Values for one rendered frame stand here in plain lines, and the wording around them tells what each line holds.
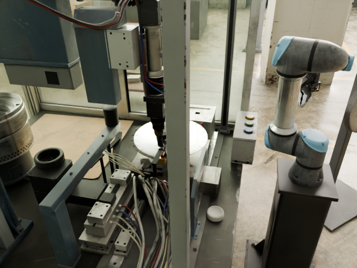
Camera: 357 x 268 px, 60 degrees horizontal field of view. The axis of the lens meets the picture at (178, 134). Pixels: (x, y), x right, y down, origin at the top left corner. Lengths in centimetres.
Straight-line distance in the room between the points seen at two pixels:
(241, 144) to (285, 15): 291
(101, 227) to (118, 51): 60
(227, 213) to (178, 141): 77
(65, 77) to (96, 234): 58
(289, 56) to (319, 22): 318
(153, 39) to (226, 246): 77
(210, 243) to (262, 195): 138
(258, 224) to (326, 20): 286
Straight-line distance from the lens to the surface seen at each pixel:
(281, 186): 149
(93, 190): 135
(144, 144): 135
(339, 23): 448
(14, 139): 150
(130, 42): 99
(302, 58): 121
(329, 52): 122
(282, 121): 139
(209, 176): 137
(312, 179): 151
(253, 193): 255
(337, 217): 253
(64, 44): 118
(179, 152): 60
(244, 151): 154
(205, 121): 161
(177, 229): 75
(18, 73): 134
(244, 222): 232
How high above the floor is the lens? 170
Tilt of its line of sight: 32 degrees down
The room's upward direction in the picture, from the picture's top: 1 degrees counter-clockwise
